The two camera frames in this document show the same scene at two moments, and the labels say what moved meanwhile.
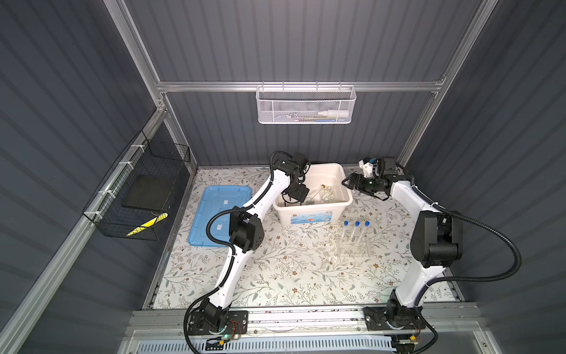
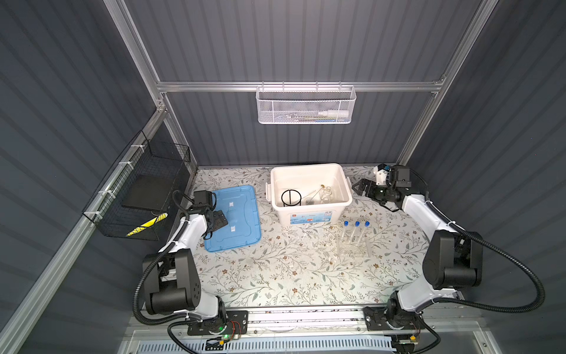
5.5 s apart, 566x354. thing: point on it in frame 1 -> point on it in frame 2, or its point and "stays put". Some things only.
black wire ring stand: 290,198 stays put
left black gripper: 300,192 -> 218,219
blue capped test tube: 367,224 stays put
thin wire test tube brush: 323,186 stays put
